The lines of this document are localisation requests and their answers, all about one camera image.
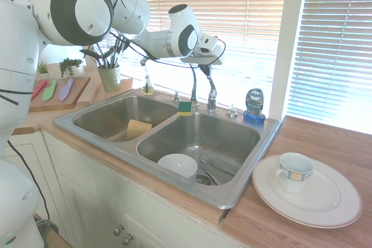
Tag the blue Dawn dish soap bottle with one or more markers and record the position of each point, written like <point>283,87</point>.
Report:
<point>254,105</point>

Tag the narrow beige window blind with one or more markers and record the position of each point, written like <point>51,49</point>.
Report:
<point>337,56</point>

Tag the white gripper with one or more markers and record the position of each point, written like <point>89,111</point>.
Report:
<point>207,58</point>

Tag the slotted sink drain strainer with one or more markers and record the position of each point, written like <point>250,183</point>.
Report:
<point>205,179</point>

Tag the wooden cutting board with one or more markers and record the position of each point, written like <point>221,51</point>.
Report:
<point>80,88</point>

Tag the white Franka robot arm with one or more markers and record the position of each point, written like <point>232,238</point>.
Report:
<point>17,56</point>

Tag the yellow green scrub sponge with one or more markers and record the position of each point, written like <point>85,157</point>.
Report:
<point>185,109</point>

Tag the small chrome deck fitting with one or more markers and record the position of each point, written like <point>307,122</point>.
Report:
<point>232,112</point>
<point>176,97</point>

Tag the white patterned tea cup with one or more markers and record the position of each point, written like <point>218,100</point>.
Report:
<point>293,178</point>

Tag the wide beige window blind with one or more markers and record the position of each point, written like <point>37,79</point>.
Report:
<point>247,21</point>

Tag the white kitchen cabinet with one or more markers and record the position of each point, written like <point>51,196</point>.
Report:
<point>87,190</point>

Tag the plant in green ribbed pot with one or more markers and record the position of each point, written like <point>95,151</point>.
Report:
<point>110,79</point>

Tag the white ceramic bowl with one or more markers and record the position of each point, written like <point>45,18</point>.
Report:
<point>178,164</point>

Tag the clear glass soap dispenser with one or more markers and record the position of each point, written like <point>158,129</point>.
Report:
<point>148,85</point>

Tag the silver table knife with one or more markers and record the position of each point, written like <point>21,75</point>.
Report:
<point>216,170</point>

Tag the stainless steel double sink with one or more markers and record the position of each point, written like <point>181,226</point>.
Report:
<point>203,134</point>

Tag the trailing succulent in white pot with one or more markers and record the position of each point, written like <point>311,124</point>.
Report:
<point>69,66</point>

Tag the round metal cabinet knob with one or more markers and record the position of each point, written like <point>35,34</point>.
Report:
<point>128,240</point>
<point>118,230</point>

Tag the white gold-rimmed dinner plate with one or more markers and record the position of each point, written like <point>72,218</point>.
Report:
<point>328,201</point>

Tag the red plastic knife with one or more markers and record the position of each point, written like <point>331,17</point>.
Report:
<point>39,89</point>

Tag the dark gooseneck faucet spout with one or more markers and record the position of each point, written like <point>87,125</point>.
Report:
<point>194,85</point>

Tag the spiky succulent in white pot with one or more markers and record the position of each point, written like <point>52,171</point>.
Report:
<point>43,71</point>

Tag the green plastic knife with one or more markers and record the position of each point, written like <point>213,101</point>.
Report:
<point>49,92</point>

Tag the purple plastic knife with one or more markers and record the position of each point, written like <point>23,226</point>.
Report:
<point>65,91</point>

